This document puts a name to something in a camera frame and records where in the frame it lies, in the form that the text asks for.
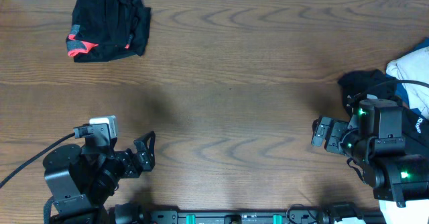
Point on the beige garment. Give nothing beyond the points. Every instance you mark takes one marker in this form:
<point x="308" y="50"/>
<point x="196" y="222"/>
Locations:
<point x="410" y="76"/>

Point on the black leggings with orange waistband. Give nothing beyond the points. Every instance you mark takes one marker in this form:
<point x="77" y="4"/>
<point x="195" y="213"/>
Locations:
<point x="106" y="30"/>

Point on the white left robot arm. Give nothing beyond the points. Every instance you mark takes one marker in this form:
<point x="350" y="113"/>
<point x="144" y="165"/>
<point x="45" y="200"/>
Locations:
<point x="81" y="183"/>

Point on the black garment with white logo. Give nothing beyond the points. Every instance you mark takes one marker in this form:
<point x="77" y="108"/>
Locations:
<point x="414" y="123"/>

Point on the blue garment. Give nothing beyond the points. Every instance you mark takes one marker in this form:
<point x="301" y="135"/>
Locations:
<point x="403" y="93"/>

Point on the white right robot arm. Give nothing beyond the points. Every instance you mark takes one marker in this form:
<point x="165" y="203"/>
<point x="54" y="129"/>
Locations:
<point x="390" y="159"/>

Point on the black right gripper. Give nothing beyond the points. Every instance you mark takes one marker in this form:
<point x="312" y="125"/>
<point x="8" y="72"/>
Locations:
<point x="322" y="126"/>

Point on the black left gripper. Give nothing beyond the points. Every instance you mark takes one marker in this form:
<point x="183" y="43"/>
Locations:
<point x="133" y="169"/>

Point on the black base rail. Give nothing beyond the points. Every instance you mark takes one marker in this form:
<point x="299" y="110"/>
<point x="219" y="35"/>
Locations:
<point x="294" y="215"/>

